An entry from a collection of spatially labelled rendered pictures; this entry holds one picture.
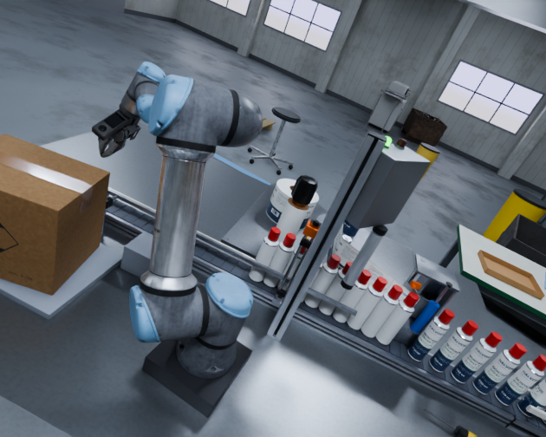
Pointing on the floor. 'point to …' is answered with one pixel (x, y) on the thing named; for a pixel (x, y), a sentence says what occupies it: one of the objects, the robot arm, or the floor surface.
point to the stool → (277, 137)
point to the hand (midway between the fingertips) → (101, 154)
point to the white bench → (498, 289)
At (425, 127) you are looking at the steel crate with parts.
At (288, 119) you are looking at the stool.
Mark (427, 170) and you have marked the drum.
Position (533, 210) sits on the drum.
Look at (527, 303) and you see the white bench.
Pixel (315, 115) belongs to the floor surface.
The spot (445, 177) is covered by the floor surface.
